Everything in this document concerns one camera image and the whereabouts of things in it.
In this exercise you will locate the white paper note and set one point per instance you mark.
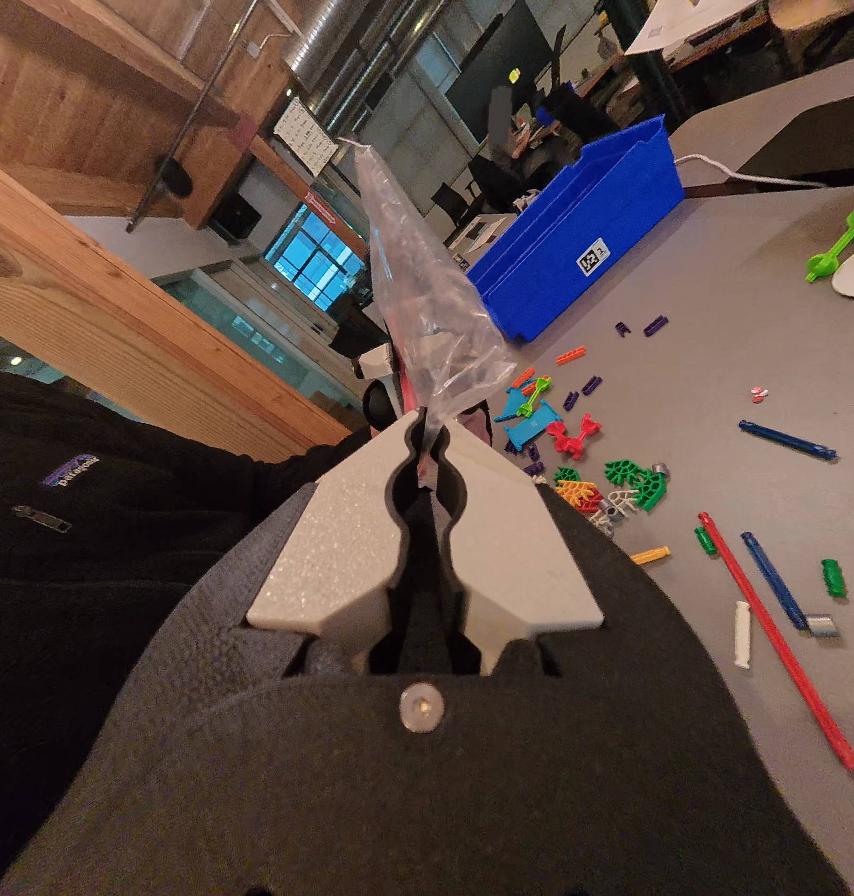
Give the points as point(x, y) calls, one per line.
point(304, 136)

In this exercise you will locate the cyan toy panel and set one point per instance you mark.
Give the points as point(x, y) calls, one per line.
point(539, 428)
point(511, 406)

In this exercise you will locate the white short toy rod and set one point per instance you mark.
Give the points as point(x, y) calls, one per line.
point(742, 633)

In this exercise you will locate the blue plastic bin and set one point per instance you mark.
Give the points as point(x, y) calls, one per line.
point(574, 231)

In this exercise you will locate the printed instruction sheet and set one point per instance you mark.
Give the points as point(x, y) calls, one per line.
point(686, 21)

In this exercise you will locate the orange toy brick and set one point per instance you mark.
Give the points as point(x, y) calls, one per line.
point(571, 355)
point(523, 378)

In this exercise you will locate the lime green toy spool piece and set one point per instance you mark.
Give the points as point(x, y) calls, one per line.
point(532, 395)
point(836, 255)

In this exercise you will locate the clear plastic bag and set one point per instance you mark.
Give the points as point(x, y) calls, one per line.
point(427, 294)

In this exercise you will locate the green short toy rod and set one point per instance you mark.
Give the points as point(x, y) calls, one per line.
point(705, 540)
point(834, 577)

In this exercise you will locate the green toy connector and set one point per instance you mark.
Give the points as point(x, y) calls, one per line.
point(621, 472)
point(651, 490)

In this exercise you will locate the silver air duct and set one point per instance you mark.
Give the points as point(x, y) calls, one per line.
point(329, 35)

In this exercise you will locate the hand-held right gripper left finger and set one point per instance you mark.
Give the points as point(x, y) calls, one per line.
point(322, 560)

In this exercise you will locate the red long toy rod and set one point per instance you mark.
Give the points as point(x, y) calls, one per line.
point(777, 637)

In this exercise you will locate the red toy spool piece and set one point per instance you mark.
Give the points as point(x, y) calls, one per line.
point(563, 441)
point(588, 425)

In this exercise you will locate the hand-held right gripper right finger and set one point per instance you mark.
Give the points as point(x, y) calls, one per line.
point(525, 560)

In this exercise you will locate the yellow toy rod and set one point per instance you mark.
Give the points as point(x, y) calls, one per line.
point(649, 555)

